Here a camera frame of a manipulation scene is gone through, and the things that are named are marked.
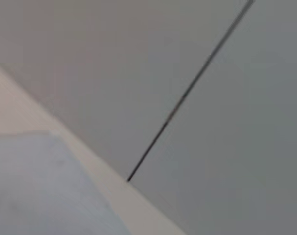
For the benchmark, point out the clear document bag red zip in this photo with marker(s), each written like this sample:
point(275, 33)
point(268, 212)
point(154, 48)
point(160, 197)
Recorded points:
point(40, 183)

